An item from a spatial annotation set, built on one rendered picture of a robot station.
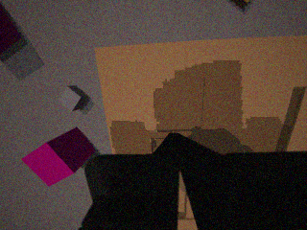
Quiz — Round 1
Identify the brown rectangular block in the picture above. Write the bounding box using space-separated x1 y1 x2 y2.
232 0 249 8

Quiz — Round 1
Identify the tan wooden puzzle board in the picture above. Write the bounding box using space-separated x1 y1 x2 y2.
94 35 307 154

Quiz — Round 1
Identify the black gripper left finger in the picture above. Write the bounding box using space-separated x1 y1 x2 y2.
84 133 180 230

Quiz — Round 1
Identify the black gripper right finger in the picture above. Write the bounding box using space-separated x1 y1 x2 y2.
174 133 307 230

